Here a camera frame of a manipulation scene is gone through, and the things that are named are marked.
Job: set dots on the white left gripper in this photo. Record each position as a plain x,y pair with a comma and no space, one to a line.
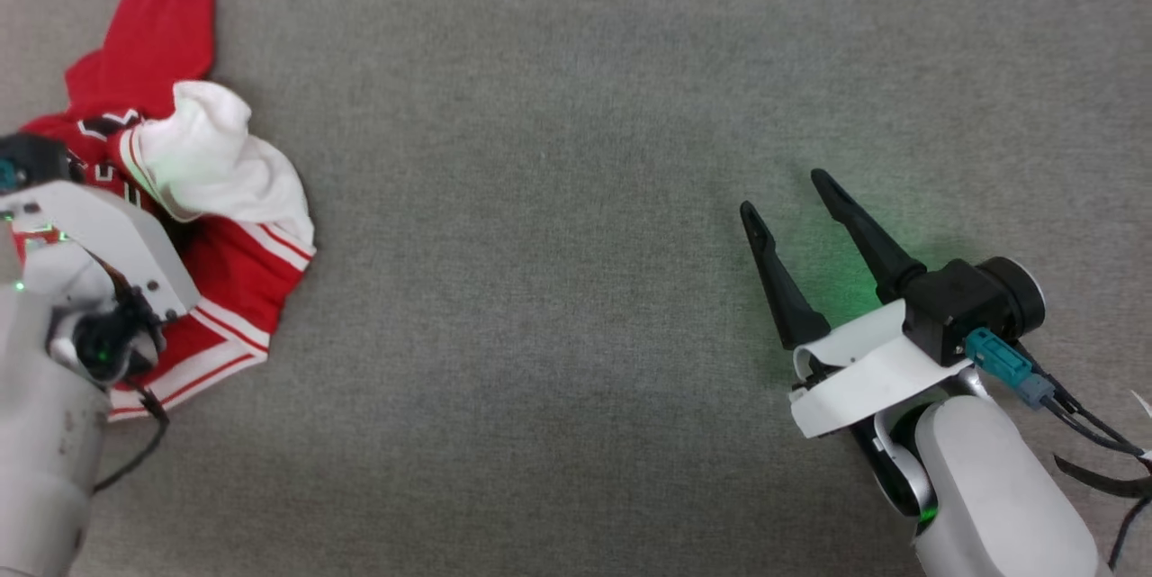
99,226

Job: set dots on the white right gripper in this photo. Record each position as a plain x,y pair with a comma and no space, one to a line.
864,379

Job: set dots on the teal camera connector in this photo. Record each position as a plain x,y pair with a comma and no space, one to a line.
7,174
1003,363

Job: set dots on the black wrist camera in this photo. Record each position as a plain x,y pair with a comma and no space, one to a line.
963,302
45,158

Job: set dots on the red white basketball jersey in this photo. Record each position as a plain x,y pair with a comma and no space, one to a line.
153,28

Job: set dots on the teal right camera connector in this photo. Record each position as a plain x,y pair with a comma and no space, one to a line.
1003,363

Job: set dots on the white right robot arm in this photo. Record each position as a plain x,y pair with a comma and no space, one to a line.
990,487

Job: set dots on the teal left camera connector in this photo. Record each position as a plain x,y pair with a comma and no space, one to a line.
7,174

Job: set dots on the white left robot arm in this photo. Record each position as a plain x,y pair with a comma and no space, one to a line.
36,469

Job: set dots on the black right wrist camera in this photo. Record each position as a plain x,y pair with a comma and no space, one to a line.
963,302

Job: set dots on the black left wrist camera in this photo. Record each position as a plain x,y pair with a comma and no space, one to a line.
45,158

